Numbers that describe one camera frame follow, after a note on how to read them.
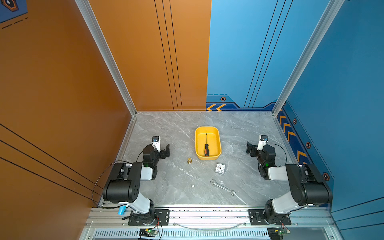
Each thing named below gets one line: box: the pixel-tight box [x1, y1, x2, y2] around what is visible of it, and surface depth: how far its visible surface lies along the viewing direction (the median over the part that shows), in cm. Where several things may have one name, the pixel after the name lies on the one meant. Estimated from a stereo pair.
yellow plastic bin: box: [195, 126, 222, 161], surface depth 102 cm
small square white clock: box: [215, 163, 226, 175], surface depth 90 cm
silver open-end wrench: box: [210, 179, 236, 196], surface depth 84 cm
